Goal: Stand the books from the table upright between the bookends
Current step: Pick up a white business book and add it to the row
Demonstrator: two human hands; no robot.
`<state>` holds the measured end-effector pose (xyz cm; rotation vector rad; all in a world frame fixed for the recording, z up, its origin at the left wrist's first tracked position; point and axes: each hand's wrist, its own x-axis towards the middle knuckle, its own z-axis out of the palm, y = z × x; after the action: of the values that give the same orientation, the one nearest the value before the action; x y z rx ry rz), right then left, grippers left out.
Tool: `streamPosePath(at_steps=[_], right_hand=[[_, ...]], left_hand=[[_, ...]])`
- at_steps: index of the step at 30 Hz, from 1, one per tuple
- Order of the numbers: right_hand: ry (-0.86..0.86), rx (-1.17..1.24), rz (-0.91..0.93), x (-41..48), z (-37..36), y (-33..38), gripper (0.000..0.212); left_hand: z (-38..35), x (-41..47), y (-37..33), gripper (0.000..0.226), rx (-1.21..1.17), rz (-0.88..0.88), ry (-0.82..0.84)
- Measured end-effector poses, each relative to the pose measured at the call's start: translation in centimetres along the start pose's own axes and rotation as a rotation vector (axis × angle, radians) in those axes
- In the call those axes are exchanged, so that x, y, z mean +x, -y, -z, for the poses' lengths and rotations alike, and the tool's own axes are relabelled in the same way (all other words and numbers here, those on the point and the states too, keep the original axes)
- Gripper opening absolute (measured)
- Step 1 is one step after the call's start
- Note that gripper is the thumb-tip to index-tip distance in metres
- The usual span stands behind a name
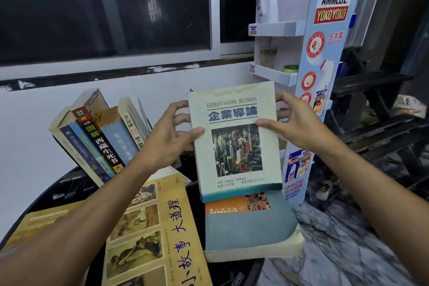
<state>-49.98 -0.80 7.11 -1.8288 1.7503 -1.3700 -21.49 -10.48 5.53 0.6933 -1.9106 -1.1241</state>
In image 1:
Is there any person's left hand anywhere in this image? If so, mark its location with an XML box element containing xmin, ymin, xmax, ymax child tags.
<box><xmin>139</xmin><ymin>100</ymin><xmax>206</xmax><ymax>173</ymax></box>

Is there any person's right hand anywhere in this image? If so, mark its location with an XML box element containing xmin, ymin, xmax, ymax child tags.
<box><xmin>255</xmin><ymin>91</ymin><xmax>339</xmax><ymax>156</ymax></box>

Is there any cream book with barcode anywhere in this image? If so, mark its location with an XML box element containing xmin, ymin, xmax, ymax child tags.
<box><xmin>117</xmin><ymin>96</ymin><xmax>151</xmax><ymax>149</ymax></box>

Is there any lavender Hanyu Pinyin dictionary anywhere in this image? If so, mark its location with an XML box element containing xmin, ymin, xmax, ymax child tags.
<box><xmin>96</xmin><ymin>106</ymin><xmax>141</xmax><ymax>166</ymax></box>

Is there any orange illustrated cover book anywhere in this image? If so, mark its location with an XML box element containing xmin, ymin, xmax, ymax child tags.
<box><xmin>70</xmin><ymin>88</ymin><xmax>125</xmax><ymax>174</ymax></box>

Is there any Understanding Business textbook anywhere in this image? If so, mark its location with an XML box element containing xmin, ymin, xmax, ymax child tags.
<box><xmin>187</xmin><ymin>81</ymin><xmax>283</xmax><ymax>203</ymax></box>

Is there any yellow book with blue spine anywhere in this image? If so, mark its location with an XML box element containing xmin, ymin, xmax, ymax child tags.
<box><xmin>59</xmin><ymin>121</ymin><xmax>112</xmax><ymax>184</ymax></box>

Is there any yellow book with black characters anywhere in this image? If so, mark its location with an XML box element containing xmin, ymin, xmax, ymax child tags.
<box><xmin>102</xmin><ymin>173</ymin><xmax>212</xmax><ymax>286</ymax></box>

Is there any grey cover book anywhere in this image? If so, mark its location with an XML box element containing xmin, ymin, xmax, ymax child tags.
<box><xmin>49</xmin><ymin>106</ymin><xmax>105</xmax><ymax>188</ymax></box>

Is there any large grey-teal book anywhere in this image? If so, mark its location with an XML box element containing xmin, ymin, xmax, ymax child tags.
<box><xmin>204</xmin><ymin>192</ymin><xmax>306</xmax><ymax>263</ymax></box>

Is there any Van Gogh cover handbook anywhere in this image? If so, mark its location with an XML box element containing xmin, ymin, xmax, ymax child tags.
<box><xmin>3</xmin><ymin>200</ymin><xmax>84</xmax><ymax>249</ymax></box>

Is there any person's right forearm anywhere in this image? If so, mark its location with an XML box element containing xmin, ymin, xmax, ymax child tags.
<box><xmin>318</xmin><ymin>138</ymin><xmax>429</xmax><ymax>285</ymax></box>

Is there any person's left forearm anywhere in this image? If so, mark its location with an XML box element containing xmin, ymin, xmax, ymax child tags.
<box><xmin>0</xmin><ymin>153</ymin><xmax>153</xmax><ymax>286</ymax></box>

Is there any small white bottle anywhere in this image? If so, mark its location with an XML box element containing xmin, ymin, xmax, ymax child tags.
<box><xmin>315</xmin><ymin>180</ymin><xmax>334</xmax><ymax>201</ymax></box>

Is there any white cardboard display stand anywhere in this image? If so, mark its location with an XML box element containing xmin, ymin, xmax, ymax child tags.
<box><xmin>248</xmin><ymin>0</ymin><xmax>364</xmax><ymax>208</ymax></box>

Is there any dark wooden bench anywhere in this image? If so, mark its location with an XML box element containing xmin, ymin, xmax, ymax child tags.
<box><xmin>321</xmin><ymin>47</ymin><xmax>429</xmax><ymax>202</ymax></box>

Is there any round black table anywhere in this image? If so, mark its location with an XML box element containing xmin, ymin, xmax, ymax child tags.
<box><xmin>0</xmin><ymin>151</ymin><xmax>265</xmax><ymax>286</ymax></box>

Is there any clear glass cup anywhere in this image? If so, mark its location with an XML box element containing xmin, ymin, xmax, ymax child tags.
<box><xmin>259</xmin><ymin>46</ymin><xmax>279</xmax><ymax>68</ymax></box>

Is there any white plastic bag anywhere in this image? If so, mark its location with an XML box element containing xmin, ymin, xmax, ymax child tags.
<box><xmin>392</xmin><ymin>94</ymin><xmax>428</xmax><ymax>119</ymax></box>

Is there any aluminium frame window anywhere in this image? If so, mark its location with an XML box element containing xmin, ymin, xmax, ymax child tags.
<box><xmin>0</xmin><ymin>0</ymin><xmax>257</xmax><ymax>82</ymax></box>

